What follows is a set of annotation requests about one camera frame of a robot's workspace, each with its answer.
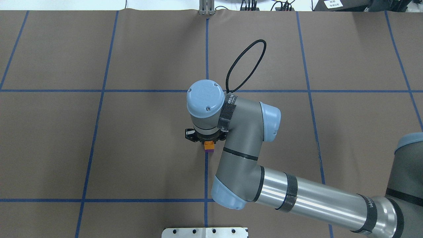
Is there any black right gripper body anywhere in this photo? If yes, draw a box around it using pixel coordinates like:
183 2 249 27
185 128 228 144

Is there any orange trapezoid block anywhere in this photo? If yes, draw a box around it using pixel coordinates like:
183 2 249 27
204 141 215 151

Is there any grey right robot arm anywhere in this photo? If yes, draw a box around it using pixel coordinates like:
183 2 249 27
186 80 422 238

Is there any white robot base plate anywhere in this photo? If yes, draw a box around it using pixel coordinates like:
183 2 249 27
161 227 249 238

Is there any aluminium frame post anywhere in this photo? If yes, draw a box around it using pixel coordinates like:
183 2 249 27
198 0 216 16

